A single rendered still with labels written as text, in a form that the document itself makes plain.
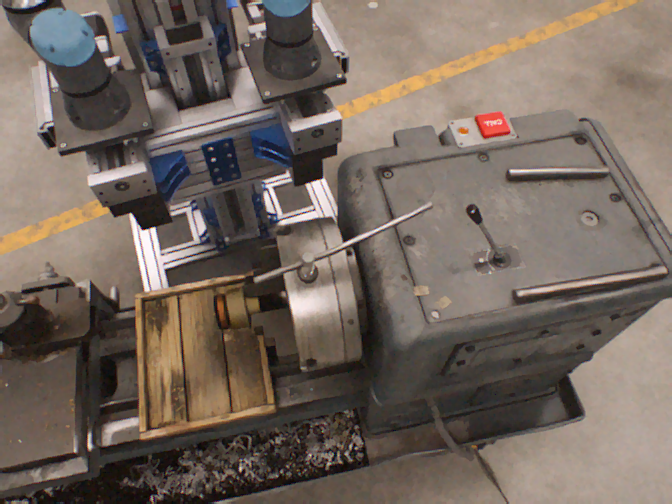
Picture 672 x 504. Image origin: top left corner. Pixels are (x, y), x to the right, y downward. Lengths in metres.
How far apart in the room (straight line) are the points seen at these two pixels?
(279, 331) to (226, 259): 1.17
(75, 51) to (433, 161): 0.78
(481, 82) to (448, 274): 2.34
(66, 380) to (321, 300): 0.62
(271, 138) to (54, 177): 1.73
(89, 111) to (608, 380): 2.08
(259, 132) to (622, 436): 1.76
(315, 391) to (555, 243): 0.63
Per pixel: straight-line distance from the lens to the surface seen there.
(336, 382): 1.30
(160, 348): 1.37
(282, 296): 1.18
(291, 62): 1.40
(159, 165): 1.48
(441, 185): 1.10
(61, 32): 1.32
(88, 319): 1.31
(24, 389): 1.36
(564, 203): 1.14
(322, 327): 1.01
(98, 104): 1.38
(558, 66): 3.48
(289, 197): 2.36
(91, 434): 1.34
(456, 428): 1.64
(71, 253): 2.72
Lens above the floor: 2.11
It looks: 60 degrees down
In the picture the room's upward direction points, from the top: straight up
